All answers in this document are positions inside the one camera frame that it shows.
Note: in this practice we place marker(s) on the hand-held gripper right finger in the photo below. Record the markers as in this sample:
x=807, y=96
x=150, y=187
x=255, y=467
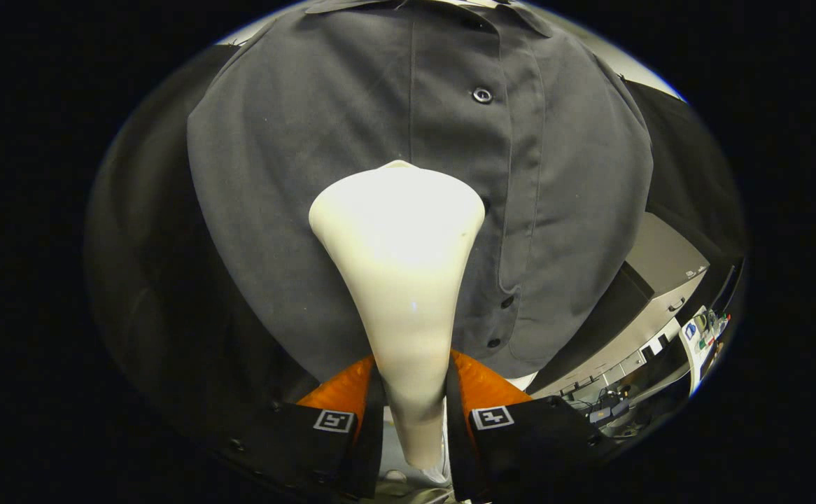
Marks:
x=541, y=441

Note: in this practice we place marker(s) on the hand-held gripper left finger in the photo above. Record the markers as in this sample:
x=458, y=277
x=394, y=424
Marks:
x=289, y=441

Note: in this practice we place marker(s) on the grey button shirt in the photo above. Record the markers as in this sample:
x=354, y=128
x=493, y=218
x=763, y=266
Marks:
x=296, y=175

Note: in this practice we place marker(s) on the grey box device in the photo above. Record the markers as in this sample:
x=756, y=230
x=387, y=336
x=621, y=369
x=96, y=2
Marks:
x=600, y=416

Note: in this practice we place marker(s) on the white desk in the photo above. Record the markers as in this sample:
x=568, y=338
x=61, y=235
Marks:
x=695, y=364

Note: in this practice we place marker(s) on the small blue item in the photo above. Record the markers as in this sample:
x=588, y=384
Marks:
x=690, y=331

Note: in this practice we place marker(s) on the grey cabinet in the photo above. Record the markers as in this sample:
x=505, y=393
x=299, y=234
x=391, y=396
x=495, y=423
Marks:
x=660, y=259

